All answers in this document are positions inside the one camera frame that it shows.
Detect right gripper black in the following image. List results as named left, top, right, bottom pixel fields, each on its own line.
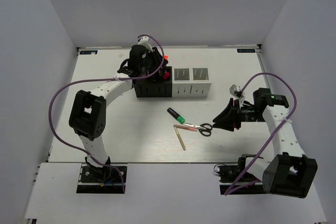
left=213, top=98, right=266, bottom=132

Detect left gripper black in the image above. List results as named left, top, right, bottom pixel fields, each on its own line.
left=140, top=47, right=169, bottom=73

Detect orange cap black highlighter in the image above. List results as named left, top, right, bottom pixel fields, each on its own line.
left=164, top=55, right=168, bottom=65

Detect pink cap black highlighter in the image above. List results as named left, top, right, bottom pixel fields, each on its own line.
left=163, top=71, right=170, bottom=81

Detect green cap black highlighter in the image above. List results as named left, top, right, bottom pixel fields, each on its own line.
left=167, top=108, right=185, bottom=124

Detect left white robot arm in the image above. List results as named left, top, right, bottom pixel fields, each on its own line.
left=69, top=42, right=171, bottom=182

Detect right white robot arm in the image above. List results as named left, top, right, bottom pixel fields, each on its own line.
left=213, top=85, right=318, bottom=198

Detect black double pen holder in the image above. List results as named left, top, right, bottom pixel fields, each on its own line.
left=133, top=66, right=172, bottom=98

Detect white double pen holder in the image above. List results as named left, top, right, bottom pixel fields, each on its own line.
left=172, top=68, right=212, bottom=98

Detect slim orange pen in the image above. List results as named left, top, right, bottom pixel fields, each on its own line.
left=173, top=124, right=197, bottom=132

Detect slim yellow pen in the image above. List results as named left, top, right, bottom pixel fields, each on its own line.
left=174, top=127, right=186, bottom=151

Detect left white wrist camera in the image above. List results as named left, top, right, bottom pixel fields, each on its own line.
left=138, top=36, right=152, bottom=51

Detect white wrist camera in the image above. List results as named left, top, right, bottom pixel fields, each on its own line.
left=229, top=84, right=245, bottom=99
left=138, top=36, right=152, bottom=51

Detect black handled scissors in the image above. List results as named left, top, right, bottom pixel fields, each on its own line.
left=183, top=123, right=213, bottom=137

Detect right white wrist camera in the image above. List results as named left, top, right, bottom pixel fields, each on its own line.
left=229, top=84, right=245, bottom=99

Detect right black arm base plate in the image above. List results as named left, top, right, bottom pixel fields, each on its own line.
left=214, top=163, right=263, bottom=196

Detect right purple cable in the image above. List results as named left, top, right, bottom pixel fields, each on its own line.
left=223, top=72, right=298, bottom=196

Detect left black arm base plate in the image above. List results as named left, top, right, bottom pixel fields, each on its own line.
left=76, top=165, right=124, bottom=194

